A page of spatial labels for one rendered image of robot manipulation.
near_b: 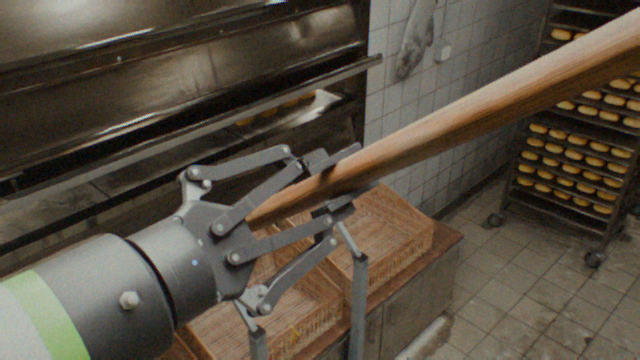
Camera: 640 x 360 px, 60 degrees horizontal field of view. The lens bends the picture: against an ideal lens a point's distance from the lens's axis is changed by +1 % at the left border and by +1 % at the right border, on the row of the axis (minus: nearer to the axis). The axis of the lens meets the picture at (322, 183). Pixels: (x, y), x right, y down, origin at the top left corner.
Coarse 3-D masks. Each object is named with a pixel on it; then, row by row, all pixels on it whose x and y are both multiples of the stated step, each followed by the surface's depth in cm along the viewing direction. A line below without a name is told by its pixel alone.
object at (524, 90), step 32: (608, 32) 29; (544, 64) 32; (576, 64) 31; (608, 64) 30; (480, 96) 36; (512, 96) 34; (544, 96) 33; (576, 96) 33; (416, 128) 41; (448, 128) 38; (480, 128) 37; (352, 160) 48; (384, 160) 44; (416, 160) 43; (288, 192) 57; (320, 192) 52; (256, 224) 63
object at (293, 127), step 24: (312, 120) 236; (240, 144) 216; (264, 144) 220; (144, 192) 188; (168, 192) 194; (72, 216) 176; (96, 216) 177; (24, 240) 166; (48, 240) 168; (0, 264) 160
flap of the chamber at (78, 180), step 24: (312, 72) 224; (240, 96) 205; (288, 96) 199; (192, 120) 185; (120, 144) 172; (168, 144) 169; (48, 168) 161; (72, 168) 158; (0, 192) 148; (48, 192) 147; (0, 216) 140
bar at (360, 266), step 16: (336, 224) 195; (352, 240) 195; (352, 256) 197; (368, 256) 194; (352, 288) 202; (240, 304) 166; (352, 304) 206; (352, 320) 210; (256, 336) 163; (352, 336) 215; (256, 352) 166; (352, 352) 220
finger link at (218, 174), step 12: (252, 156) 45; (264, 156) 46; (276, 156) 47; (288, 156) 47; (192, 168) 42; (204, 168) 43; (216, 168) 43; (228, 168) 44; (240, 168) 44; (252, 168) 45; (180, 180) 43; (192, 180) 42; (216, 180) 43
